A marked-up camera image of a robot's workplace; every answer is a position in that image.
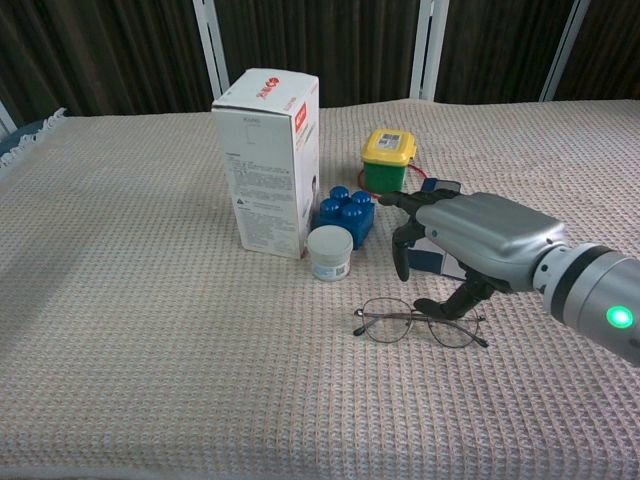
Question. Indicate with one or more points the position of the beige waffle weave cloth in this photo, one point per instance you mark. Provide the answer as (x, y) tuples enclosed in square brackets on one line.
[(150, 325)]

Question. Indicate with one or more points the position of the small white plastic jar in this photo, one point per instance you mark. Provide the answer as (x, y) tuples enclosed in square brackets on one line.
[(329, 255)]

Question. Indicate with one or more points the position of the dark brown curtain panel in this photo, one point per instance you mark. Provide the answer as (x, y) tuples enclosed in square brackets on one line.
[(320, 40), (495, 50), (100, 55), (610, 55)]

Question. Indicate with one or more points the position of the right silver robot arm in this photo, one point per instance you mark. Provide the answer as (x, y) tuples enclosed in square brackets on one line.
[(595, 295)]

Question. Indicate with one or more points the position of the green tub with yellow lid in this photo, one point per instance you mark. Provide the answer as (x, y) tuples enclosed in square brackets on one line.
[(385, 170)]

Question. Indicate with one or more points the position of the thin metal eyeglasses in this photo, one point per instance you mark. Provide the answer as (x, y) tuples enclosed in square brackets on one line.
[(387, 320)]

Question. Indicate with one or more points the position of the white metal frame post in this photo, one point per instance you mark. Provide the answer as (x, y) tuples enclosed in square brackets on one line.
[(562, 50), (215, 45), (5, 120), (427, 45)]

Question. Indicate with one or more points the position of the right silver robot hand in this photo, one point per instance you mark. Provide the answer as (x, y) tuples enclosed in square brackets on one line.
[(495, 235)]

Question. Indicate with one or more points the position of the tall white carton box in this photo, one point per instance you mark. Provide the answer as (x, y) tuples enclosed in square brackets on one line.
[(262, 175)]

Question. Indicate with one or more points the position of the blue open glasses case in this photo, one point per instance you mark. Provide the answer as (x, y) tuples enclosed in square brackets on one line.
[(425, 257)]

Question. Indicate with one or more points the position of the blue toy building brick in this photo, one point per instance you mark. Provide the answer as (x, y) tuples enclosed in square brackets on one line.
[(345, 217)]

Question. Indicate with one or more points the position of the blue padded table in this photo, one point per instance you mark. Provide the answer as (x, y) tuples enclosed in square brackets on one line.
[(20, 135)]

